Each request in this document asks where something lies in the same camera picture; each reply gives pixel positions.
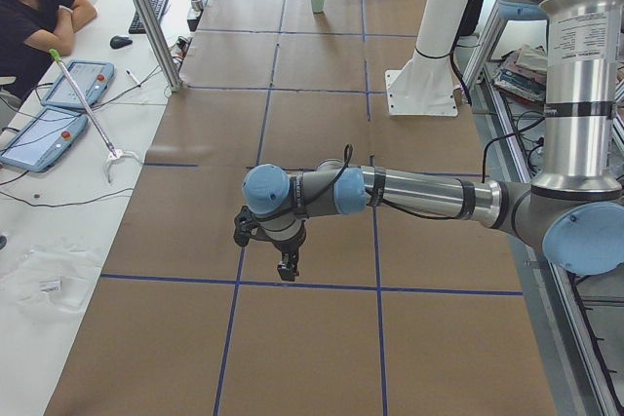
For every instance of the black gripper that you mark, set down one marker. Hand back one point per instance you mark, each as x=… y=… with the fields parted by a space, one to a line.
x=288 y=245

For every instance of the near teach pendant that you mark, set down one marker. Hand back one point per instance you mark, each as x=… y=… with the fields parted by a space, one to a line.
x=38 y=145

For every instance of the black marker pen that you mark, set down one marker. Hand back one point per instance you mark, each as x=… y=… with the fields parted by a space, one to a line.
x=134 y=78

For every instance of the teach pendant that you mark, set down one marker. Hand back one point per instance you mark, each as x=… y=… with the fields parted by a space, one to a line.
x=91 y=77
x=38 y=145

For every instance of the far teach pendant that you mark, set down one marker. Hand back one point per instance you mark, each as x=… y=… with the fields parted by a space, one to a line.
x=91 y=77

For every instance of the small metal cup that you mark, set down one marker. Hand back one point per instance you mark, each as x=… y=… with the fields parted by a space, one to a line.
x=197 y=5

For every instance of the black computer mouse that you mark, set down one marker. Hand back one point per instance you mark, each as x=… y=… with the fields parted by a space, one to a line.
x=118 y=42

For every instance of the reacher grabber stick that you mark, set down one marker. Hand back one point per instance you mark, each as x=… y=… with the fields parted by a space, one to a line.
x=114 y=154

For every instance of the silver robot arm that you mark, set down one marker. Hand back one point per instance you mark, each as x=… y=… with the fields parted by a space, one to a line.
x=417 y=149

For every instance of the white camera mast base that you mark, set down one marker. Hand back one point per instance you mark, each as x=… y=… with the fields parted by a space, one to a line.
x=424 y=87

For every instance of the aluminium frame post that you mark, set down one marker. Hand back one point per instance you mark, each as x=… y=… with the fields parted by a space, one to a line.
x=158 y=44

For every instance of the stack of books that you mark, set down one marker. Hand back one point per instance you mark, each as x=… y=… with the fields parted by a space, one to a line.
x=523 y=73

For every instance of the person in black shirt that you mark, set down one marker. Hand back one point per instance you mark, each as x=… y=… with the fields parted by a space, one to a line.
x=29 y=29

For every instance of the green plastic cup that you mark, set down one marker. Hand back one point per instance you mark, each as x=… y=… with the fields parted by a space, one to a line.
x=317 y=6

